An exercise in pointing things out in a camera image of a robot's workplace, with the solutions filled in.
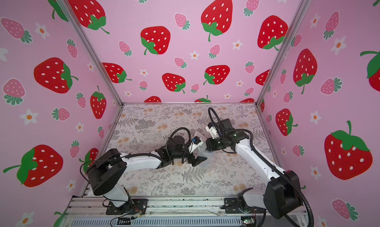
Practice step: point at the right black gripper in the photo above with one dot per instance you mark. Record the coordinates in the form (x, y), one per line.
(210, 144)

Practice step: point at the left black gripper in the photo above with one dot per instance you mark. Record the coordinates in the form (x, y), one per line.
(198, 160)

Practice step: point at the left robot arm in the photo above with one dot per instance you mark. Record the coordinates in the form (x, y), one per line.
(104, 174)

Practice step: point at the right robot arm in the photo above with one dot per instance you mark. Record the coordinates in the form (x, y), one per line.
(279, 197)

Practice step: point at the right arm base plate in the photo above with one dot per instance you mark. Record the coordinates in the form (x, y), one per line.
(238, 206)

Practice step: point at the white vented cable duct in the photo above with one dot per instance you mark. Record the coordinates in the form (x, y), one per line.
(159, 222)

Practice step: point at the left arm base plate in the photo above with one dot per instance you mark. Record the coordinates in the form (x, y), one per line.
(131, 207)

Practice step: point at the aluminium rail frame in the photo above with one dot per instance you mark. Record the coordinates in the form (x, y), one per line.
(162, 206)

